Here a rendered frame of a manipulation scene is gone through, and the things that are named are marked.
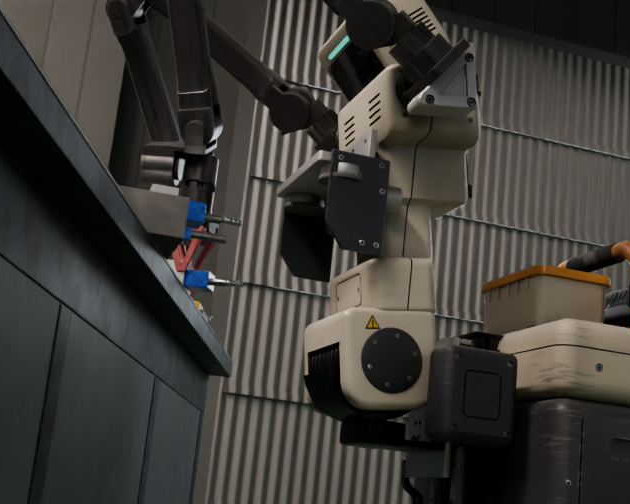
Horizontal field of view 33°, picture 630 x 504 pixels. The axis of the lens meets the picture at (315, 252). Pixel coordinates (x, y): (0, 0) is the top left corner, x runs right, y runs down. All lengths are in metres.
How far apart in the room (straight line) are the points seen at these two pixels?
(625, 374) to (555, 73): 3.59
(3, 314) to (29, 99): 0.24
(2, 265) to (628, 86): 4.61
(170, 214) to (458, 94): 0.55
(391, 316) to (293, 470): 2.66
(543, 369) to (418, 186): 0.37
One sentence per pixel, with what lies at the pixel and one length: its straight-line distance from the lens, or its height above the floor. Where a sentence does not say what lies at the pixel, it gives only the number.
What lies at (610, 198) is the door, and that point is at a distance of 5.16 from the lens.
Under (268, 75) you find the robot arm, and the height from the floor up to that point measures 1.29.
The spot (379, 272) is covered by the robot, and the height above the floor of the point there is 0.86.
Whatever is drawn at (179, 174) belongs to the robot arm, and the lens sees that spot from 1.81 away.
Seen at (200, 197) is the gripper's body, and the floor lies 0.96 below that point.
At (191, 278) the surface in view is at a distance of 1.74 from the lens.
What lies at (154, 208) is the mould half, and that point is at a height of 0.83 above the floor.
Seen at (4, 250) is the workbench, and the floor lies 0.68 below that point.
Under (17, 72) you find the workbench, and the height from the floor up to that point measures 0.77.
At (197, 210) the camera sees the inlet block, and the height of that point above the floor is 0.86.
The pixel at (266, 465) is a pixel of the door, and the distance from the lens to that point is 4.30.
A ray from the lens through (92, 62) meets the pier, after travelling 4.32.
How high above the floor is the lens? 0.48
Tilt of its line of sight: 14 degrees up
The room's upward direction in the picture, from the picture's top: 6 degrees clockwise
